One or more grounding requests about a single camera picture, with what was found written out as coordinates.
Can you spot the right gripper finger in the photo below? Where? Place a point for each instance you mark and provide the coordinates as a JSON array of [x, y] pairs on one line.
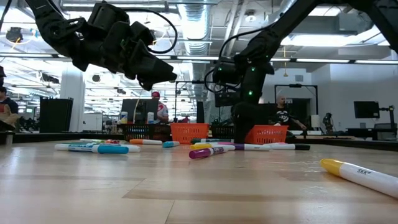
[[248, 121]]

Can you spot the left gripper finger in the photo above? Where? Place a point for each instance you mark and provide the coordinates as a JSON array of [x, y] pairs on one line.
[[152, 68], [149, 85]]

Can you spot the dark teal cap marker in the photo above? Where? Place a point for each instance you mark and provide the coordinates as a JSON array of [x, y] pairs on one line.
[[211, 140]]

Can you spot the orange cap white marker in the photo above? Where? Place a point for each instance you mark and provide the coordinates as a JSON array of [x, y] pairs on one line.
[[149, 142]]

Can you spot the blue white slim marker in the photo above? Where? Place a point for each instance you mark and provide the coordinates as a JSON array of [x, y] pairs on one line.
[[112, 150]]

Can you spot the light green cap marker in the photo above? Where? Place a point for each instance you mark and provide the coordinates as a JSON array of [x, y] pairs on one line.
[[93, 140]]

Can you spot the yellow cap white marker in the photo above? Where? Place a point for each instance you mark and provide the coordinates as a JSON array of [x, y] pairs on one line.
[[200, 146], [357, 175]]

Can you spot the black background robot arm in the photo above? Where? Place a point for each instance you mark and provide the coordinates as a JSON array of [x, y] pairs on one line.
[[327, 123]]

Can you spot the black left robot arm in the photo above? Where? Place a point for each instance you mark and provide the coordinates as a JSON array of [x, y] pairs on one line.
[[56, 31]]

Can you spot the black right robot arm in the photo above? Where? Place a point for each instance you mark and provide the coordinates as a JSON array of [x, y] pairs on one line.
[[295, 18]]

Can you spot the orange plastic mesh basket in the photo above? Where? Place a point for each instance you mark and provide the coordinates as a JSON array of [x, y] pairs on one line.
[[189, 132], [267, 134]]

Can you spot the black monitor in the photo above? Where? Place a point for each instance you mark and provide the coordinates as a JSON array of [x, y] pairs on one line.
[[140, 109], [367, 109]]

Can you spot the purple cap white marker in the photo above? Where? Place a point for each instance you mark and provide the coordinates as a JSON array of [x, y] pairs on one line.
[[252, 147]]

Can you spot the person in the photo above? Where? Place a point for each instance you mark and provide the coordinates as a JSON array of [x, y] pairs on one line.
[[161, 110], [283, 116], [7, 105]]

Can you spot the black plastic mesh basket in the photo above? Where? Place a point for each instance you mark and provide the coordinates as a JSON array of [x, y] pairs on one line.
[[222, 132], [136, 132]]

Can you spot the white bottle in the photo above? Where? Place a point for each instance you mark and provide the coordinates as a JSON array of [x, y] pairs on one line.
[[124, 118], [150, 118]]

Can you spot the plum cap long marker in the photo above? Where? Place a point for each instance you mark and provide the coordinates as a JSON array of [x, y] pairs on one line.
[[202, 153]]

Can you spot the black cap white marker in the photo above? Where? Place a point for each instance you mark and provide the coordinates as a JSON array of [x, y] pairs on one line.
[[301, 147]]

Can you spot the blue cap white marker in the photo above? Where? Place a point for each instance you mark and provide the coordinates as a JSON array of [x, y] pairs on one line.
[[170, 144]]

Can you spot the black partition panel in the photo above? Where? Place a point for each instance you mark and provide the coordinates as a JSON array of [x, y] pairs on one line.
[[56, 115]]

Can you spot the dark desk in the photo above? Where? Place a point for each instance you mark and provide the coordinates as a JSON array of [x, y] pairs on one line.
[[373, 132]]

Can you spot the black stand frame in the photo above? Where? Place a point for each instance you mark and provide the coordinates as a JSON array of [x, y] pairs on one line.
[[295, 85], [176, 99]]

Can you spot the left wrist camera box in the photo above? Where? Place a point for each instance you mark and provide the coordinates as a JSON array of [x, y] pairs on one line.
[[107, 15]]

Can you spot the silver ventilation duct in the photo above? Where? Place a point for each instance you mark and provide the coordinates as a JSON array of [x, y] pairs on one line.
[[196, 25]]

